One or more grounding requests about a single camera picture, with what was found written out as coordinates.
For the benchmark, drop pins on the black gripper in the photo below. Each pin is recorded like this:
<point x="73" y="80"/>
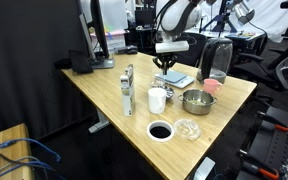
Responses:
<point x="165" y="59"/>

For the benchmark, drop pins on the small clear glass container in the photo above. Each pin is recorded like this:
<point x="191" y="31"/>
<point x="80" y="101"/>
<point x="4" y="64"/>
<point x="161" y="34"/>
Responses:
<point x="157" y="83"/>

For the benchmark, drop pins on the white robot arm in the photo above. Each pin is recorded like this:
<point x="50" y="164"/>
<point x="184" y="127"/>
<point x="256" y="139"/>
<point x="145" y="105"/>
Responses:
<point x="177" y="16"/>

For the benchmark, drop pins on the white kitchen scale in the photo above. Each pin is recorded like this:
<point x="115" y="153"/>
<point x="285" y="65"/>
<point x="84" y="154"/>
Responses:
<point x="179" y="77"/>

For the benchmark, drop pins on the white ceramic mug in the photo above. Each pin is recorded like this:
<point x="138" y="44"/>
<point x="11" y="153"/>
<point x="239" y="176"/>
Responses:
<point x="156" y="100"/>

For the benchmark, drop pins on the black office chair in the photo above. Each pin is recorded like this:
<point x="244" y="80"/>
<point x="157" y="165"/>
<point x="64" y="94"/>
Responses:
<point x="195" y="46"/>

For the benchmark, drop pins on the small black desk device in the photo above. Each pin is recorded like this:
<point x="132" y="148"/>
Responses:
<point x="127" y="50"/>

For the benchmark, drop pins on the white and brown carton box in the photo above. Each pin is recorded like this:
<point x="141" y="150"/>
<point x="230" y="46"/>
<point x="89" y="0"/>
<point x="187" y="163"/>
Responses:
<point x="128" y="93"/>

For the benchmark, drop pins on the pink mug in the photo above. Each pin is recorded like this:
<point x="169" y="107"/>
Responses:
<point x="211" y="86"/>

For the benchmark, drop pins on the clear electric kettle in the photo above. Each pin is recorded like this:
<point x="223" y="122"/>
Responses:
<point x="214" y="60"/>

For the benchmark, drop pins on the clear plastic storage box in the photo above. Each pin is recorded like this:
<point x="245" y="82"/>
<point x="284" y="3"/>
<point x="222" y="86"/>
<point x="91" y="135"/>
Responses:
<point x="115" y="40"/>

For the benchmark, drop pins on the clear glass ashtray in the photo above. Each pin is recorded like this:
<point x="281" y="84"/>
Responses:
<point x="187" y="130"/>

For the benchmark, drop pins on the black computer monitor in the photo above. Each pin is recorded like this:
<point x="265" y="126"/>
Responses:
<point x="97" y="30"/>

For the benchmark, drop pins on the white table leg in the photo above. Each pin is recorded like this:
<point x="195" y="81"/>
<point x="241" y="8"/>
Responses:
<point x="100" y="123"/>

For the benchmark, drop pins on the black box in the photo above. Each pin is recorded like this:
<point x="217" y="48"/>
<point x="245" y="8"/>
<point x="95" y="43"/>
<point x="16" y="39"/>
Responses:
<point x="80" y="61"/>

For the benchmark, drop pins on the silver studio lamp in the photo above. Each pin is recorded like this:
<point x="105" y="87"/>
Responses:
<point x="244" y="11"/>

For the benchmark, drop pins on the black perforated workbench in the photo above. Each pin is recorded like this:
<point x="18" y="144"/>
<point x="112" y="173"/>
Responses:
<point x="270" y="146"/>

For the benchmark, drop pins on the black curtain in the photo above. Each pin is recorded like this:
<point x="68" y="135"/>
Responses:
<point x="24" y="66"/>

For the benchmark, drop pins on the wooden side table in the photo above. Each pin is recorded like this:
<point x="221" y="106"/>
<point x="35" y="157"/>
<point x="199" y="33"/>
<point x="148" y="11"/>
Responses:
<point x="7" y="136"/>

